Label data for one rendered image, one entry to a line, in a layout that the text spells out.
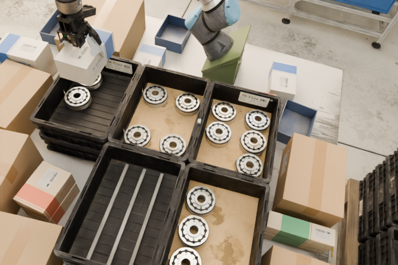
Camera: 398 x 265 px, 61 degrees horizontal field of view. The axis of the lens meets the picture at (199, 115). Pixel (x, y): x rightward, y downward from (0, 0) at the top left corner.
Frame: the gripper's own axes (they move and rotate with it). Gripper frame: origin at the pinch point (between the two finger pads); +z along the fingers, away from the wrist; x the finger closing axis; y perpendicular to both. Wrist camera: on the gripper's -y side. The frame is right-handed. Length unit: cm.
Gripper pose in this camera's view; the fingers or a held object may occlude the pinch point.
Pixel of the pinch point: (86, 50)
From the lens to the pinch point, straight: 130.2
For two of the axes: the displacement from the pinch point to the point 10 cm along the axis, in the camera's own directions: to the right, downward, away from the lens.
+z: -0.9, 5.6, 8.2
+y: -3.0, 7.7, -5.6
